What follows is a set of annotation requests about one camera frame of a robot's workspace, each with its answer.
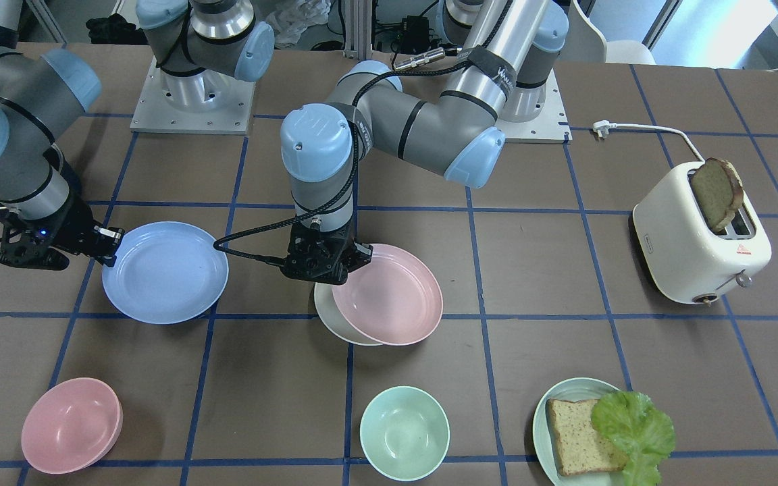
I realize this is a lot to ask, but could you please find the blue plate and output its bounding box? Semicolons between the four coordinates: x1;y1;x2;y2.
102;221;229;324

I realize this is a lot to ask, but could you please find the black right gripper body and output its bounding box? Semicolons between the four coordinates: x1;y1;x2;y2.
0;196;103;271

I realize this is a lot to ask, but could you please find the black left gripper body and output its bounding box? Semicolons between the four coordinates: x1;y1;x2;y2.
280;223;373;284

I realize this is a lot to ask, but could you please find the pink plate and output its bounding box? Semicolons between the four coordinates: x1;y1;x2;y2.
332;243;444;346

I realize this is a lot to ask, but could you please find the green bowl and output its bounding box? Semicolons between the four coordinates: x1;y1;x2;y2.
359;385;451;482

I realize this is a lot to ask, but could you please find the bread slice in toaster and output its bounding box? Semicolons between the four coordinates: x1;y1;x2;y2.
690;157;744;234

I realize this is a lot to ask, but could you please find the cream white plate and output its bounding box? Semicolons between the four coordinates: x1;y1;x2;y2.
313;283;381;346

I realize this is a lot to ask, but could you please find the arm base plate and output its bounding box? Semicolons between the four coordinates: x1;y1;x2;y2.
495;70;572;144
130;59;256;136

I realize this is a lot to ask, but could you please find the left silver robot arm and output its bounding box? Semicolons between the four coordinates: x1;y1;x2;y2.
278;1;570;284

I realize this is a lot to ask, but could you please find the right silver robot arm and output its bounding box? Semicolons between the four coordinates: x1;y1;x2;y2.
0;1;124;271

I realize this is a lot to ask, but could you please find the white toaster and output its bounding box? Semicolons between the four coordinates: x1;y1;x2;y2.
630;162;772;304

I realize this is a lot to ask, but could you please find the pink bowl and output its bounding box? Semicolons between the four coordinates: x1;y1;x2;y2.
21;377;124;475

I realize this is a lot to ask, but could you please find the green lettuce leaf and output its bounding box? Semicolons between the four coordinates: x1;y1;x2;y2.
592;391;676;485

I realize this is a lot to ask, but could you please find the white toaster power cable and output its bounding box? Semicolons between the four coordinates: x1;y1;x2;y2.
592;119;706;163

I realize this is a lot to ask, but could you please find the green plate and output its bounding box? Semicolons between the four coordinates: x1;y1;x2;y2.
531;377;627;485

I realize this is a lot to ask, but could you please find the white chair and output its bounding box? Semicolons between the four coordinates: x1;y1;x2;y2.
558;1;656;65

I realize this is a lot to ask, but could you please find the bread slice on plate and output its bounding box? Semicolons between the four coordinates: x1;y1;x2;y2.
546;399;629;477

